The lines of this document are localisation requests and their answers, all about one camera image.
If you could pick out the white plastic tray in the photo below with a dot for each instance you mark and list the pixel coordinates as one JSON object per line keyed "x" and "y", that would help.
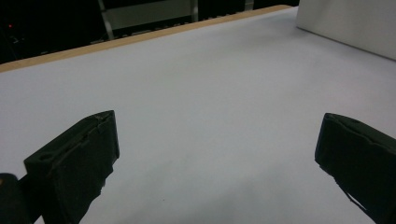
{"x": 348, "y": 25}

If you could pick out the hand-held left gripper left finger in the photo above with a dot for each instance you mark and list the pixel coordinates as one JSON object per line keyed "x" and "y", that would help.
{"x": 77, "y": 161}

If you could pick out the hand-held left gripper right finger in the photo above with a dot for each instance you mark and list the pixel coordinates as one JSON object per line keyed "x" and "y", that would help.
{"x": 361, "y": 158}

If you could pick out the white metal stand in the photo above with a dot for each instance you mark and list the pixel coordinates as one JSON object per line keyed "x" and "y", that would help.
{"x": 149, "y": 14}

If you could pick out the wooden table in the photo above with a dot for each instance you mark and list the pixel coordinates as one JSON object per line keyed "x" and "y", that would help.
{"x": 93, "y": 48}

